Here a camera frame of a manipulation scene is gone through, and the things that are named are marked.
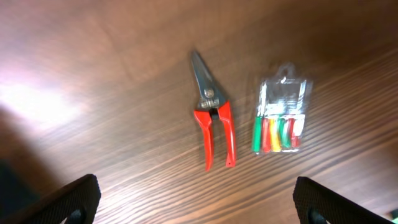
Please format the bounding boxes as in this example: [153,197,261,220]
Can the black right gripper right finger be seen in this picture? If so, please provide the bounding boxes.
[293,176,391,224]

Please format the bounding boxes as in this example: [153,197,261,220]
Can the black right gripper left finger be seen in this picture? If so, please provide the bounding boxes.
[1,174,101,224]

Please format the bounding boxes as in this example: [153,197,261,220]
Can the clear pack coloured screwdrivers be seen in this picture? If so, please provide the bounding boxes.
[251,62,313,155]

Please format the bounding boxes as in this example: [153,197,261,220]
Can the red handled snips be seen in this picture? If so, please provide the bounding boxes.
[190,50,237,171]

